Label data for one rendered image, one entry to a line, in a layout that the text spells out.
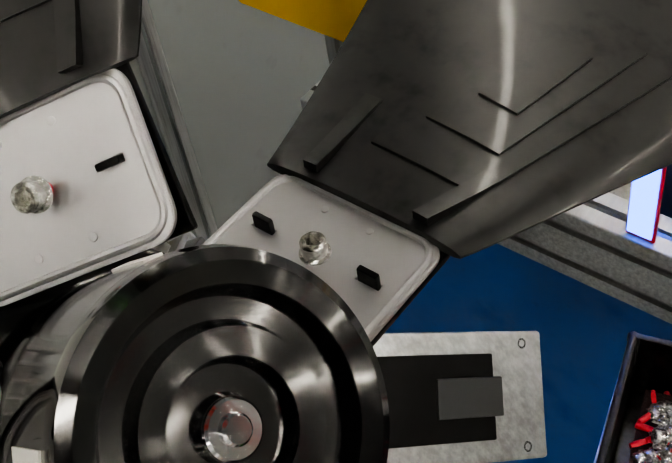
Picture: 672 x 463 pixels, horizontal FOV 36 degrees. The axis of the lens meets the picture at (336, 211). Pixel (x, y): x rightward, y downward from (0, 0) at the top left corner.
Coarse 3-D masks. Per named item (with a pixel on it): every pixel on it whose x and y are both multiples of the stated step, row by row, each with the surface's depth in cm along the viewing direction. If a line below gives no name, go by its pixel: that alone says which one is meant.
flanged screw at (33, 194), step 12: (24, 180) 36; (36, 180) 36; (12, 192) 36; (24, 192) 36; (36, 192) 36; (48, 192) 36; (12, 204) 36; (24, 204) 36; (36, 204) 36; (48, 204) 36
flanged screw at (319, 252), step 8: (312, 232) 43; (304, 240) 42; (312, 240) 43; (320, 240) 42; (304, 248) 42; (312, 248) 42; (320, 248) 42; (328, 248) 43; (304, 256) 43; (312, 256) 42; (320, 256) 42; (328, 256) 43; (312, 264) 42; (320, 264) 43
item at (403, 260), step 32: (288, 192) 46; (320, 192) 45; (224, 224) 45; (288, 224) 44; (320, 224) 44; (352, 224) 44; (384, 224) 44; (288, 256) 43; (352, 256) 43; (384, 256) 42; (416, 256) 42; (352, 288) 42; (384, 288) 41; (416, 288) 41; (384, 320) 40
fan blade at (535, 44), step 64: (384, 0) 52; (448, 0) 52; (512, 0) 51; (576, 0) 52; (640, 0) 52; (384, 64) 49; (448, 64) 49; (512, 64) 48; (576, 64) 49; (640, 64) 49; (320, 128) 47; (384, 128) 46; (448, 128) 46; (512, 128) 46; (576, 128) 46; (640, 128) 47; (384, 192) 44; (448, 192) 43; (512, 192) 44; (576, 192) 44
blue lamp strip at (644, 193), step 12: (636, 180) 79; (648, 180) 78; (636, 192) 80; (648, 192) 79; (636, 204) 80; (648, 204) 80; (636, 216) 81; (648, 216) 80; (636, 228) 82; (648, 228) 81
